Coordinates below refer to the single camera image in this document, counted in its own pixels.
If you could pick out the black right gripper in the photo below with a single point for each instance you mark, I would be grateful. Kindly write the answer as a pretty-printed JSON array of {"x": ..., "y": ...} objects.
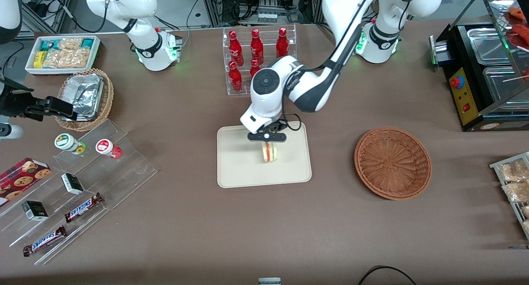
[{"x": 17, "y": 104}]

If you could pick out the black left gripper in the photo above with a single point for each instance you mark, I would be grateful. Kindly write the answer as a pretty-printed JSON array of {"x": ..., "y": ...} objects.
[{"x": 275, "y": 127}]

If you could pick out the triangular sandwich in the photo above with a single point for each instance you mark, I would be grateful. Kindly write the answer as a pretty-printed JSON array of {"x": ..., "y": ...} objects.
[{"x": 269, "y": 153}]

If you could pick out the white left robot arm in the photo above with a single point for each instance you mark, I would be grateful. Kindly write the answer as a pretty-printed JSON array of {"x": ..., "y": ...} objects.
[{"x": 310, "y": 90}]

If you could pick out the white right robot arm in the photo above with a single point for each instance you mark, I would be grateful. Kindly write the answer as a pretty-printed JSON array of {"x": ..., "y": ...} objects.
[{"x": 149, "y": 49}]

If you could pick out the beige plastic tray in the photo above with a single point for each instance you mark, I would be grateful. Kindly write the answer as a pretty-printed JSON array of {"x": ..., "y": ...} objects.
[{"x": 239, "y": 165}]

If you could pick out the light wicker basket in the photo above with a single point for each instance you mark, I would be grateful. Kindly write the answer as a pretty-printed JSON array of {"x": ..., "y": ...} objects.
[{"x": 108, "y": 99}]

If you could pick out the brown wicker basket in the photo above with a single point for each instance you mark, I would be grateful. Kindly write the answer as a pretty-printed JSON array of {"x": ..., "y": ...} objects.
[{"x": 392, "y": 163}]

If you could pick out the aluminium foil container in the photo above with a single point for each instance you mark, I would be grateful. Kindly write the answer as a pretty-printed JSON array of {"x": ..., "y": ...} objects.
[{"x": 84, "y": 92}]

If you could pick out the green lidded cup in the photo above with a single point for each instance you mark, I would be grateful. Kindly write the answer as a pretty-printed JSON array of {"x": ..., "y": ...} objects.
[{"x": 66, "y": 141}]

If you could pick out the white snack bin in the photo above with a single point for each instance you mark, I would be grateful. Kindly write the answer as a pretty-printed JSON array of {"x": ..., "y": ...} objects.
[{"x": 31, "y": 68}]

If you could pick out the clear bag of puffed snacks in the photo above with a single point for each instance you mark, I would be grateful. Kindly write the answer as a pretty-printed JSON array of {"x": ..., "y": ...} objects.
[{"x": 68, "y": 58}]

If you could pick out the yellow snack packet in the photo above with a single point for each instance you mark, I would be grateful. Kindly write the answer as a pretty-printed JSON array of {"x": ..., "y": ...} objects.
[{"x": 39, "y": 58}]

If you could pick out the red lidded cup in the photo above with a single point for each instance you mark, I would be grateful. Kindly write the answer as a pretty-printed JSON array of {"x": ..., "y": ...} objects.
[{"x": 106, "y": 147}]

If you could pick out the clear acrylic bottle rack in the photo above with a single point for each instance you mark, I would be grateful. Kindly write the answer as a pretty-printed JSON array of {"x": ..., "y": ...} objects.
[{"x": 229, "y": 90}]

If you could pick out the teal snack packet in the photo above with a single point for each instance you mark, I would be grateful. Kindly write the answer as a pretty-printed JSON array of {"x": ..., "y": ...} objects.
[{"x": 47, "y": 44}]

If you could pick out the small black box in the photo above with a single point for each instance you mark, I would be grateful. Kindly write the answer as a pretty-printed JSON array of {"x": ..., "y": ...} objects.
[
  {"x": 34, "y": 210},
  {"x": 72, "y": 183}
]

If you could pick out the red soda bottle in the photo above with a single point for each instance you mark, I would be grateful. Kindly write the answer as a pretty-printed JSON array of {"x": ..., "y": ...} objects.
[
  {"x": 253, "y": 68},
  {"x": 235, "y": 49},
  {"x": 282, "y": 43},
  {"x": 235, "y": 77},
  {"x": 256, "y": 47}
]

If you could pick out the red cookie box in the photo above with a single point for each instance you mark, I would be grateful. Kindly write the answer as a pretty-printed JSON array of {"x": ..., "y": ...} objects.
[{"x": 20, "y": 179}]

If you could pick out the clear acrylic step display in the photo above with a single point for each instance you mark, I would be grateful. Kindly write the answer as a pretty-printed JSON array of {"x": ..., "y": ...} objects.
[{"x": 124, "y": 169}]

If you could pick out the Snickers bar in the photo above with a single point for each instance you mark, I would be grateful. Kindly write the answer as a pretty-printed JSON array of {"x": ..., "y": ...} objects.
[
  {"x": 82, "y": 207},
  {"x": 44, "y": 240}
]

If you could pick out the white power strip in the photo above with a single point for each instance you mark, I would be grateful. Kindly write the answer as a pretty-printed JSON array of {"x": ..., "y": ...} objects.
[{"x": 267, "y": 17}]

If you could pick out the grey device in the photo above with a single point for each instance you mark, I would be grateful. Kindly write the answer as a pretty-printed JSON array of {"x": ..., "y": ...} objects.
[{"x": 269, "y": 281}]

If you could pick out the black food warmer machine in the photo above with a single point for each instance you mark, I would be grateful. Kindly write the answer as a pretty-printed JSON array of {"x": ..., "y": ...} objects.
[{"x": 475, "y": 70}]

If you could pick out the clear bag of fried snacks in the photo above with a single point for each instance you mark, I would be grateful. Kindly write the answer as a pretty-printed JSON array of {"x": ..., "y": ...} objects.
[
  {"x": 517, "y": 192},
  {"x": 514, "y": 171}
]

